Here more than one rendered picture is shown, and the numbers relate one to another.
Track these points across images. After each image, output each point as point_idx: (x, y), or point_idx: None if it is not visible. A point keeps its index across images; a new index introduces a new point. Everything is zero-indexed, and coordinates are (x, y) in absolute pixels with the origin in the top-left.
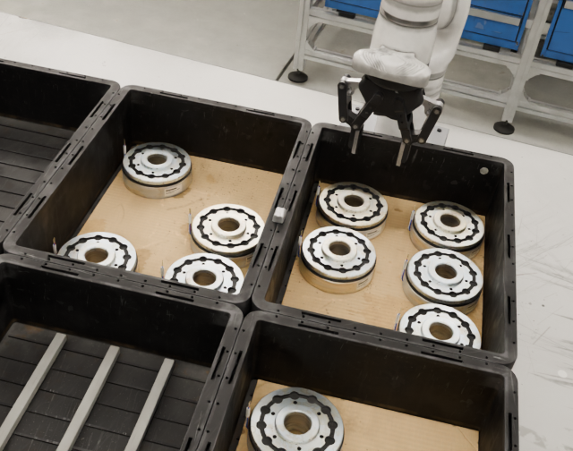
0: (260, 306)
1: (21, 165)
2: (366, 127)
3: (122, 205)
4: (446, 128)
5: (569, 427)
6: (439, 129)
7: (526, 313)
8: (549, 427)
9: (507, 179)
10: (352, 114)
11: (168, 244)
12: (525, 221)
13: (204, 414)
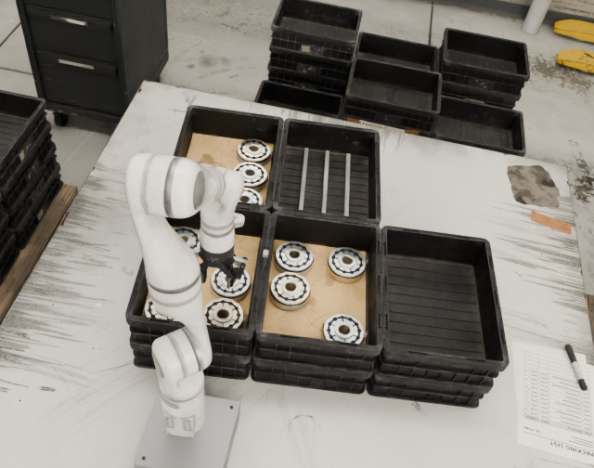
0: (266, 210)
1: (419, 334)
2: (206, 447)
3: (353, 313)
4: (135, 463)
5: (106, 277)
6: (143, 458)
7: (106, 341)
8: (117, 276)
9: (134, 300)
10: (235, 273)
11: (318, 290)
12: (78, 425)
13: (278, 172)
